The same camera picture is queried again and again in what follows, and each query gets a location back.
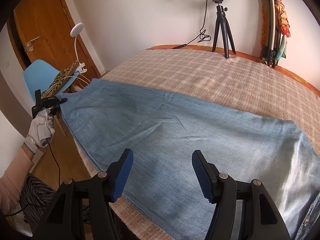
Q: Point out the wooden door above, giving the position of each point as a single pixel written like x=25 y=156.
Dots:
x=50 y=12

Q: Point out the orange bed sheet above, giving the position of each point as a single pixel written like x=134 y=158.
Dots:
x=162 y=47

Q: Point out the light blue denim pants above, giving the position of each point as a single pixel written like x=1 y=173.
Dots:
x=175 y=135

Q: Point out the folded silver tripod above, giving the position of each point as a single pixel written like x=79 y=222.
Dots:
x=271 y=25

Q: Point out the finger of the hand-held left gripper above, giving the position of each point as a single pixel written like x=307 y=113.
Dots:
x=57 y=109
x=62 y=100

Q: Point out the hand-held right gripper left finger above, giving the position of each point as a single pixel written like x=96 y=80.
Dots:
x=122 y=177

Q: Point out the leopard print cloth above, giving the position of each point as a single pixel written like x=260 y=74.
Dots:
x=62 y=76

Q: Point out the light blue chair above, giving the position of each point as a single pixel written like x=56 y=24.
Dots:
x=37 y=75

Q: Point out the folded tripod with colourful cloth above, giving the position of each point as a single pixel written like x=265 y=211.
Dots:
x=282 y=12

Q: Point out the small black tripod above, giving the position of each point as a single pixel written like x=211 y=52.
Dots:
x=220 y=17

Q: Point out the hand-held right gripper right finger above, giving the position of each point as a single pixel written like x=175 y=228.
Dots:
x=201 y=177

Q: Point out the person's zebra patterned clothing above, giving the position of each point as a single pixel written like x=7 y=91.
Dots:
x=37 y=192

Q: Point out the person's left forearm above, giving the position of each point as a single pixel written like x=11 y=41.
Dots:
x=15 y=177

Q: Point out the beige checked blanket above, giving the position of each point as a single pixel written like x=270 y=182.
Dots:
x=200 y=80

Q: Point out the person's left hand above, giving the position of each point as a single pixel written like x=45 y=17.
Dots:
x=37 y=127

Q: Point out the white clip lamp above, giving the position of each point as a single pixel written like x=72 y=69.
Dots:
x=76 y=30

